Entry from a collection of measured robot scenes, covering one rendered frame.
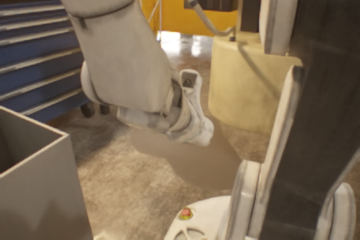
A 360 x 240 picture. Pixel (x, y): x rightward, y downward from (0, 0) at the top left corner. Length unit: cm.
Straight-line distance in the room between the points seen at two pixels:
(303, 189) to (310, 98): 21
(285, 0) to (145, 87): 15
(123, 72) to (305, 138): 26
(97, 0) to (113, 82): 8
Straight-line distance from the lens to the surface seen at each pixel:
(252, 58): 168
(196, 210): 79
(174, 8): 449
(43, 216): 86
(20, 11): 153
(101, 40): 22
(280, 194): 50
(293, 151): 40
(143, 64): 23
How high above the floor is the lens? 97
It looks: 25 degrees down
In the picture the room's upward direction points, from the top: 1 degrees clockwise
